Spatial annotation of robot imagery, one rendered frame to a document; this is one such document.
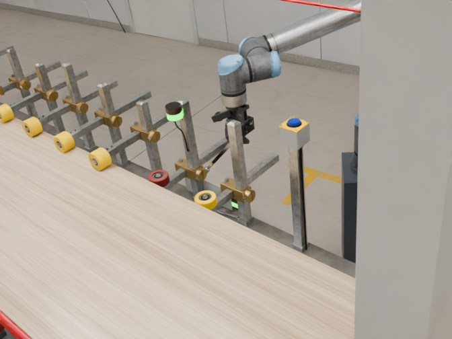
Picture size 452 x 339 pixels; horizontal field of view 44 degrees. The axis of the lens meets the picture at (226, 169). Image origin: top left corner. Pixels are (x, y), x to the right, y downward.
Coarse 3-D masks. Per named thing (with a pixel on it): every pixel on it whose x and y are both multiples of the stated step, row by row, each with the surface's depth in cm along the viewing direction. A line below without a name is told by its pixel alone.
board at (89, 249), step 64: (0, 128) 266; (0, 192) 221; (64, 192) 216; (128, 192) 211; (0, 256) 189; (64, 256) 185; (128, 256) 181; (192, 256) 178; (256, 256) 175; (64, 320) 162; (128, 320) 159; (192, 320) 157; (256, 320) 154; (320, 320) 152
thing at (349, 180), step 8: (352, 152) 269; (344, 160) 264; (344, 168) 259; (344, 176) 254; (352, 176) 253; (344, 184) 250; (352, 184) 250; (344, 192) 253; (352, 192) 252; (344, 200) 255; (352, 200) 255; (344, 208) 258; (352, 208) 257; (344, 216) 260; (352, 216) 260; (344, 224) 263; (352, 224) 262; (344, 232) 266; (352, 232) 265; (344, 240) 269; (352, 240) 268; (344, 248) 272; (352, 248) 271; (344, 256) 275; (352, 256) 274
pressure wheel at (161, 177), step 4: (152, 172) 219; (156, 172) 219; (160, 172) 219; (164, 172) 218; (148, 176) 217; (152, 176) 217; (156, 176) 216; (160, 176) 217; (164, 176) 216; (168, 176) 217; (152, 180) 214; (156, 180) 214; (160, 180) 214; (164, 180) 215; (168, 180) 217; (160, 184) 215; (164, 184) 215
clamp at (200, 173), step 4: (184, 160) 230; (176, 164) 229; (180, 164) 228; (184, 164) 228; (176, 168) 230; (184, 168) 226; (188, 168) 225; (200, 168) 224; (188, 172) 225; (192, 172) 223; (196, 172) 223; (200, 172) 222; (204, 172) 224; (188, 176) 227; (192, 176) 225; (196, 176) 223; (200, 176) 223; (204, 176) 225; (196, 180) 225; (200, 180) 224
